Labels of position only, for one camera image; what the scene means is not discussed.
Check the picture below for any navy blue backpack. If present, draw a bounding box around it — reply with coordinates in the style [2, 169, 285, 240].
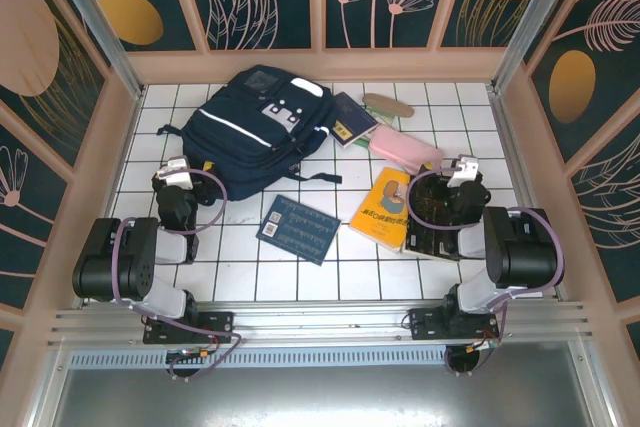
[156, 64, 344, 203]

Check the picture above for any black book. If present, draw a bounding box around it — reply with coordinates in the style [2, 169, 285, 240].
[402, 174, 464, 262]

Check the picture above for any pink pencil case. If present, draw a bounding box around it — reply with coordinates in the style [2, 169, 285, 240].
[368, 125, 445, 174]

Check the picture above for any blue book with barcode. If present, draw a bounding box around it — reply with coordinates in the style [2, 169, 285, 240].
[255, 194, 342, 267]

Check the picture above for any tan pencil pouch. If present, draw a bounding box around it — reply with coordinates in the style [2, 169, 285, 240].
[361, 92, 416, 120]

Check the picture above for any navy book with yellow label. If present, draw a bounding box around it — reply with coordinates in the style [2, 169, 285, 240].
[329, 91, 381, 150]

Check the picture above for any steel tray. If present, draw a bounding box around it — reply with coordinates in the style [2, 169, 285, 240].
[29, 341, 621, 427]

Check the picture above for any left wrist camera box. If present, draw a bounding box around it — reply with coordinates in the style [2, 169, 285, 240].
[152, 156, 194, 192]

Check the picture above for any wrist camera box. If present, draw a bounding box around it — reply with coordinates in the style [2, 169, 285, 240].
[152, 156, 194, 192]
[446, 155, 482, 189]

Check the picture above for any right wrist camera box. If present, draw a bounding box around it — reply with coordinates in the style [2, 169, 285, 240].
[446, 155, 482, 189]

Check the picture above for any aluminium side rail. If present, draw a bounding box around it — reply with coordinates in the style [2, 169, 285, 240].
[487, 86, 571, 303]

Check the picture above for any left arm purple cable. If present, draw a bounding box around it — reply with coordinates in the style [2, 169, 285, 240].
[110, 168, 244, 383]

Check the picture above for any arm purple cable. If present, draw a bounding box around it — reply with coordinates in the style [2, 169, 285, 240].
[110, 168, 244, 383]
[407, 165, 567, 378]

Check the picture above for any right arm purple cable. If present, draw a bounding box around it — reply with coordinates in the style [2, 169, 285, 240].
[407, 165, 567, 378]

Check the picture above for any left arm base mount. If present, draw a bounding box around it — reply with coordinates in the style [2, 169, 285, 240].
[143, 310, 235, 346]

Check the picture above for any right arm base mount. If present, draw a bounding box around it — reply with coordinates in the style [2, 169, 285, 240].
[407, 307, 499, 346]

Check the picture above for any aluminium corner post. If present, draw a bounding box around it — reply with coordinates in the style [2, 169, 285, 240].
[39, 0, 147, 101]
[489, 0, 586, 93]

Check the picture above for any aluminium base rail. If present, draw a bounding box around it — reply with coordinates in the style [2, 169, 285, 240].
[47, 299, 599, 348]

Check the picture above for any grey slotted cable duct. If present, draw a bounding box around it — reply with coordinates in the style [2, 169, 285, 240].
[67, 350, 451, 369]

